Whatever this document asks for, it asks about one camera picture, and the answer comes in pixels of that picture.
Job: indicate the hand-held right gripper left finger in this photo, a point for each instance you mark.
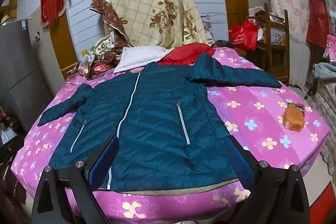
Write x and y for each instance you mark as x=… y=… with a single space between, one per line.
x=103 y=161

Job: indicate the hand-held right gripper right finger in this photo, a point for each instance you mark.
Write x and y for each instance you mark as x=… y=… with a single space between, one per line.
x=240 y=161

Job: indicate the grey-blue clothing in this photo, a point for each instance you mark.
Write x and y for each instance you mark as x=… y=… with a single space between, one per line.
x=325 y=70

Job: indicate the red snack packet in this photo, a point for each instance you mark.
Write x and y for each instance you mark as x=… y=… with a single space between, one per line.
x=99 y=69

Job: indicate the teal puffer jacket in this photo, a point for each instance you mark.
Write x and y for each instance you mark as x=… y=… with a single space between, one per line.
x=157 y=121

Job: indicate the pile of clothes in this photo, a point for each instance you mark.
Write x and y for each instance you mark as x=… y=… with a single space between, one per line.
x=260 y=14

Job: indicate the pink floral bed sheet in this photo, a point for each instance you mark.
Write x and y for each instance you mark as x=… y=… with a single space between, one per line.
x=262 y=113

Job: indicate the wooden chair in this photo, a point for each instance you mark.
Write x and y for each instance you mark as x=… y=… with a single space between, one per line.
x=278 y=56

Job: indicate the white pillow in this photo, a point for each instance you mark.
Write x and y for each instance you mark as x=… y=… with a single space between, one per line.
x=141 y=56

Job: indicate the grey refrigerator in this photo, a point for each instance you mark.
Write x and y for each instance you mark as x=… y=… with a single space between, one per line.
x=18 y=69

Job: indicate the clear plastic bag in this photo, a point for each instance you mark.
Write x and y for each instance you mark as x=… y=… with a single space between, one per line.
x=84 y=61

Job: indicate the red shopping bag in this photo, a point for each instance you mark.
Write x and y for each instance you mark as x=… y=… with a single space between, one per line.
x=244 y=35

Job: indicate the brown floral blanket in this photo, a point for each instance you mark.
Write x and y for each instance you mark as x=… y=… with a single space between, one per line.
x=105 y=52

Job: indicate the red hanging cloth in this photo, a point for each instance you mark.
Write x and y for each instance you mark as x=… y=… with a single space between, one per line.
x=319 y=19

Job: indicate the cream floral quilt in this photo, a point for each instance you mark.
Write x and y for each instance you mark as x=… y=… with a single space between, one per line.
x=147 y=3

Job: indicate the wall switch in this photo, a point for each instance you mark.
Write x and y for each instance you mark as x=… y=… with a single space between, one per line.
x=37 y=37

